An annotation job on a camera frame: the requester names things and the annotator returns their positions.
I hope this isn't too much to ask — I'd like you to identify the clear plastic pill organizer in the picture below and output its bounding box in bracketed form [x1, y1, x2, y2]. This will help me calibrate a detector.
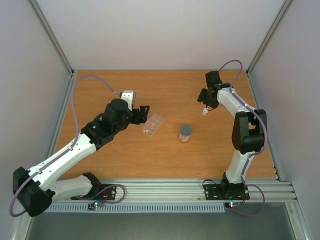
[142, 114, 164, 136]

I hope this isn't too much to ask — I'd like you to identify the orange pill bottle grey cap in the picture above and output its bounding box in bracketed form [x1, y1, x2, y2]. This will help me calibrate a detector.
[179, 124, 192, 143]

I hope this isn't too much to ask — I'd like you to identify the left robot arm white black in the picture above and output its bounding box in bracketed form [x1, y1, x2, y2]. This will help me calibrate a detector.
[9, 98, 150, 217]

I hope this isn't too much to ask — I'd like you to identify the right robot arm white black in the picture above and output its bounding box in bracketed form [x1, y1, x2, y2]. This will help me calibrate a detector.
[197, 70, 268, 200]

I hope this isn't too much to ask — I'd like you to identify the left small circuit board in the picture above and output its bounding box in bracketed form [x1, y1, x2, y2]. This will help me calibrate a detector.
[87, 201, 104, 211]

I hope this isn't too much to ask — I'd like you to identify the small circuit board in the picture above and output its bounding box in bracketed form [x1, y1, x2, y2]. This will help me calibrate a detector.
[224, 201, 245, 209]
[87, 201, 104, 211]

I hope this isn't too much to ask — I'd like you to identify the right small circuit board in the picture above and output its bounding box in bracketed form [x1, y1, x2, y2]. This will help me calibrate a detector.
[224, 201, 245, 209]

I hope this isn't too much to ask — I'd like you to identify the aluminium front frame rail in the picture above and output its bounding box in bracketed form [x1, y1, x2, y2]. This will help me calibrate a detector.
[22, 177, 298, 202]

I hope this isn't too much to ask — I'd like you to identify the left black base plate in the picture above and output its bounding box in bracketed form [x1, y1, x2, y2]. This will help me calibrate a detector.
[70, 184, 117, 201]

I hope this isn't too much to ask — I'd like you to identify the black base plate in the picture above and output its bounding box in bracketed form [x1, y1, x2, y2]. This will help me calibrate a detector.
[202, 183, 250, 201]
[70, 184, 117, 201]

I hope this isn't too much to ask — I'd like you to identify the grey slotted cable duct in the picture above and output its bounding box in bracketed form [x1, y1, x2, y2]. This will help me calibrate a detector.
[46, 202, 225, 214]

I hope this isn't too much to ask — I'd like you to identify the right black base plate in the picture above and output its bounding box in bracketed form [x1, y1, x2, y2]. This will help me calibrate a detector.
[202, 183, 250, 201]

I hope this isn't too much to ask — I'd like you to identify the right aluminium corner post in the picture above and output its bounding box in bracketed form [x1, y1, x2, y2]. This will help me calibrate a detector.
[246, 0, 294, 76]

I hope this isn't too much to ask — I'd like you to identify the aluminium corner post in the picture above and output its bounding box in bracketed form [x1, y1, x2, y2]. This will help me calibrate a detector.
[246, 0, 294, 76]
[28, 0, 74, 76]

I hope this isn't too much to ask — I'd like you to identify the left aluminium corner post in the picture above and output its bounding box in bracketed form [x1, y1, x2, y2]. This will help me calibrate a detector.
[28, 0, 74, 76]

